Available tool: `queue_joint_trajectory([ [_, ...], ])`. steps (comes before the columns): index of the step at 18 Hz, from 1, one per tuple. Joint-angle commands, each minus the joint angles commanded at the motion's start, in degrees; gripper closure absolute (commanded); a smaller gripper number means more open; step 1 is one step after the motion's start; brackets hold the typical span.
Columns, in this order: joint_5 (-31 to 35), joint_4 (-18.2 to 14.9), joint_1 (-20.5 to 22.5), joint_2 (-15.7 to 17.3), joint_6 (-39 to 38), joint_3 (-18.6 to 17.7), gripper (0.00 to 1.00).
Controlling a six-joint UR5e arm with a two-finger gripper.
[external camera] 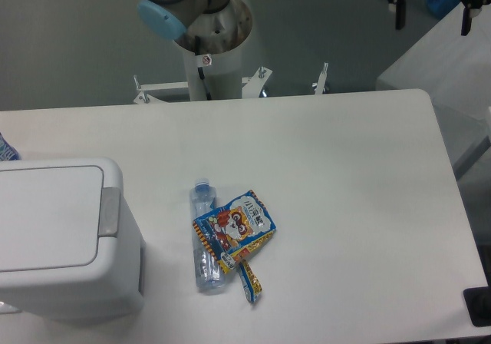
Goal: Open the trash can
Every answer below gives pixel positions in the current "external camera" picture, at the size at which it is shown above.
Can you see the blue object on floor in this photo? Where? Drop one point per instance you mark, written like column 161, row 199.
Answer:
column 440, row 8

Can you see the black clamp at table corner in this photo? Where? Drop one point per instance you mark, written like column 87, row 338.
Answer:
column 478, row 305

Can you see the blue patterned object left edge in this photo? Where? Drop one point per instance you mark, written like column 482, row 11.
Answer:
column 7, row 152

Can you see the white side table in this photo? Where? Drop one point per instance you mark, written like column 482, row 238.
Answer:
column 455, row 71

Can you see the clear plastic water bottle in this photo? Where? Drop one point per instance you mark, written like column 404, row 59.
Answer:
column 208, row 275

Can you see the blue cartoon snack wrapper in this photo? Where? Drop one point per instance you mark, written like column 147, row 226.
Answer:
column 237, row 231

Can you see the white push-lid trash can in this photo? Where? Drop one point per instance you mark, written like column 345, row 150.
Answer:
column 71, row 248

